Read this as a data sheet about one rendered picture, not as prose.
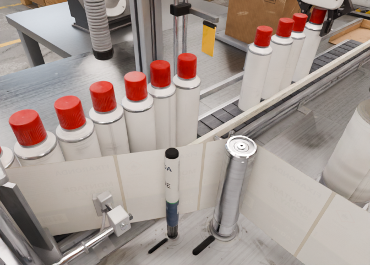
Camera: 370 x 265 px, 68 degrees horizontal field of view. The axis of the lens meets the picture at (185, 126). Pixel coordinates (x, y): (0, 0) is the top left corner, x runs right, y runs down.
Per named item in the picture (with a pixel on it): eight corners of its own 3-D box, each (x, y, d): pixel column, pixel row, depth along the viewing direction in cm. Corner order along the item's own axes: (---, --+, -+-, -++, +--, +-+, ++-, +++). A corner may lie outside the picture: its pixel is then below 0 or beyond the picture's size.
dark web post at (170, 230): (171, 242, 42) (170, 158, 30) (164, 233, 43) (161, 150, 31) (180, 234, 43) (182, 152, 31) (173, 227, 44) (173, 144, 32)
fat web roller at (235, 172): (223, 247, 42) (243, 166, 30) (203, 226, 45) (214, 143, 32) (243, 230, 44) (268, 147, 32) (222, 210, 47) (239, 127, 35)
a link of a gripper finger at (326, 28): (327, 9, 65) (318, 36, 70) (341, 12, 64) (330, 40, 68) (334, 6, 67) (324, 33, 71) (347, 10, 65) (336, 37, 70)
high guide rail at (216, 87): (90, 153, 47) (88, 147, 46) (87, 149, 48) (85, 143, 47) (362, 22, 101) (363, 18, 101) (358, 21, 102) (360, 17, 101)
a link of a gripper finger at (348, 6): (335, -22, 62) (319, -1, 67) (361, -1, 60) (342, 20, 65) (338, -23, 63) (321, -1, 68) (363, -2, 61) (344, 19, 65)
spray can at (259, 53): (249, 116, 67) (267, 34, 54) (233, 107, 70) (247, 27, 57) (262, 108, 70) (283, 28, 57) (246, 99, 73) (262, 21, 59)
